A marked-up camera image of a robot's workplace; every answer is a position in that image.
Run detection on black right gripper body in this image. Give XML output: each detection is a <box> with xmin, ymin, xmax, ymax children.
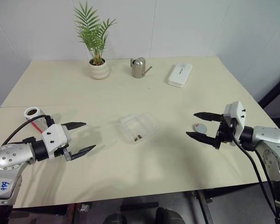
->
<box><xmin>214</xmin><ymin>114</ymin><xmax>238</xmax><ymax>150</ymax></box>

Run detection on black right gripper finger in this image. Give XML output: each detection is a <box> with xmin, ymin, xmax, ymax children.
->
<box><xmin>186</xmin><ymin>131</ymin><xmax>219</xmax><ymax>149</ymax></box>
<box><xmin>193</xmin><ymin>112</ymin><xmax>224</xmax><ymax>122</ymax></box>

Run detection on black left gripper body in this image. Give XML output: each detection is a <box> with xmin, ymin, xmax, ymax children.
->
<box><xmin>53</xmin><ymin>145</ymin><xmax>73</xmax><ymax>162</ymax></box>

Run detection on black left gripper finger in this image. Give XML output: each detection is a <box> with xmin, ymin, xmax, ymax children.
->
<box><xmin>70</xmin><ymin>144</ymin><xmax>97</xmax><ymax>161</ymax></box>
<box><xmin>62</xmin><ymin>121</ymin><xmax>87</xmax><ymax>131</ymax></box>

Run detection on grey can lid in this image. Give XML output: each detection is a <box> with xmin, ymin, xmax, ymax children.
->
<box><xmin>192</xmin><ymin>122</ymin><xmax>208</xmax><ymax>134</ymax></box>

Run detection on white red cylindrical can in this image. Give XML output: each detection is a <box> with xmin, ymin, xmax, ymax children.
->
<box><xmin>23</xmin><ymin>106</ymin><xmax>54</xmax><ymax>134</ymax></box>

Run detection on clear plastic container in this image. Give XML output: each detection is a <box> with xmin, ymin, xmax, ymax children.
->
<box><xmin>118</xmin><ymin>113</ymin><xmax>158</xmax><ymax>145</ymax></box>

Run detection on white oblong case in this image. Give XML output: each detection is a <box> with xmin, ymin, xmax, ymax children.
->
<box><xmin>166</xmin><ymin>62</ymin><xmax>193</xmax><ymax>89</ymax></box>

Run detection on cream ribbed plant pot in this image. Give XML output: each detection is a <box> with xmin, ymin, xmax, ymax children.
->
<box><xmin>88</xmin><ymin>57</ymin><xmax>111</xmax><ymax>81</ymax></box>

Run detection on dark rounded shape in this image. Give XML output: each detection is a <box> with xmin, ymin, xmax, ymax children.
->
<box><xmin>155</xmin><ymin>206</ymin><xmax>186</xmax><ymax>224</ymax></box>
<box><xmin>103</xmin><ymin>212</ymin><xmax>128</xmax><ymax>224</ymax></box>

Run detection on steel watering can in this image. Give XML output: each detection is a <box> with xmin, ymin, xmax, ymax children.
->
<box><xmin>130</xmin><ymin>57</ymin><xmax>153</xmax><ymax>79</ymax></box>

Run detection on green palm plant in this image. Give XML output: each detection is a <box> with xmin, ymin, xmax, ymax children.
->
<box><xmin>73</xmin><ymin>0</ymin><xmax>118</xmax><ymax>66</ymax></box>

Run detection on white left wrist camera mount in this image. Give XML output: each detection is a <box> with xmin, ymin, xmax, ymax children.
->
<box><xmin>41</xmin><ymin>123</ymin><xmax>72</xmax><ymax>161</ymax></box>

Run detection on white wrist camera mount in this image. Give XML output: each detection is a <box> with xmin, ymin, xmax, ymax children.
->
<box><xmin>224</xmin><ymin>101</ymin><xmax>247</xmax><ymax>132</ymax></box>
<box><xmin>41</xmin><ymin>123</ymin><xmax>72</xmax><ymax>161</ymax></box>

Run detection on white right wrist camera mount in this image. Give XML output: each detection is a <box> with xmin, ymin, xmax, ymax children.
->
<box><xmin>224</xmin><ymin>101</ymin><xmax>247</xmax><ymax>132</ymax></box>

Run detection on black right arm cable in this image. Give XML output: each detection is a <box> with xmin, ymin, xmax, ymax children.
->
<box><xmin>244</xmin><ymin>143</ymin><xmax>280</xmax><ymax>212</ymax></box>
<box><xmin>232</xmin><ymin>136</ymin><xmax>280</xmax><ymax>224</ymax></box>

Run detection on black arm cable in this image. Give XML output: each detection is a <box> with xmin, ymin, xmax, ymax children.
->
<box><xmin>1</xmin><ymin>113</ymin><xmax>56</xmax><ymax>147</ymax></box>
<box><xmin>244</xmin><ymin>143</ymin><xmax>280</xmax><ymax>212</ymax></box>
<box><xmin>232</xmin><ymin>136</ymin><xmax>280</xmax><ymax>224</ymax></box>

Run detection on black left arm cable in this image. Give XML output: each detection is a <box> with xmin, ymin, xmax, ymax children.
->
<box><xmin>1</xmin><ymin>113</ymin><xmax>56</xmax><ymax>147</ymax></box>

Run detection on brown table frame leg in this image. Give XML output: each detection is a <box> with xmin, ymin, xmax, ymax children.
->
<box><xmin>66</xmin><ymin>203</ymin><xmax>83</xmax><ymax>224</ymax></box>

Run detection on black slanted post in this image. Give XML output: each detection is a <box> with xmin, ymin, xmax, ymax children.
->
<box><xmin>258</xmin><ymin>71</ymin><xmax>280</xmax><ymax>119</ymax></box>

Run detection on black table frame leg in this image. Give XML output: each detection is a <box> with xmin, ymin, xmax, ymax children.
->
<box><xmin>192</xmin><ymin>190</ymin><xmax>215</xmax><ymax>224</ymax></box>

